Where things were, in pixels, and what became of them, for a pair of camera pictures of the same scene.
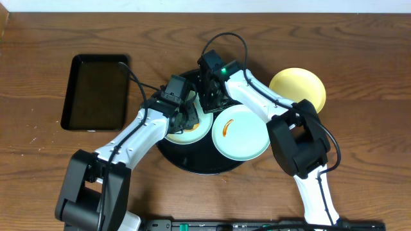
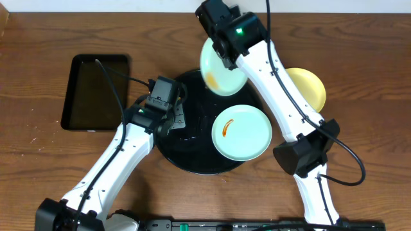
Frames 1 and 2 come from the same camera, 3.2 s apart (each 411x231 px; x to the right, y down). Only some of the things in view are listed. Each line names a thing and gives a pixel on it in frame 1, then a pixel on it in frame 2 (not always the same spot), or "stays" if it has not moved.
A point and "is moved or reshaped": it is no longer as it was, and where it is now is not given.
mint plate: x=239 y=133 stays
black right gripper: x=214 y=104 -> x=223 y=51
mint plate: x=201 y=132 is moved or reshaped
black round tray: x=201 y=156 stays
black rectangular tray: x=96 y=96 stays
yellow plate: x=297 y=84 stays
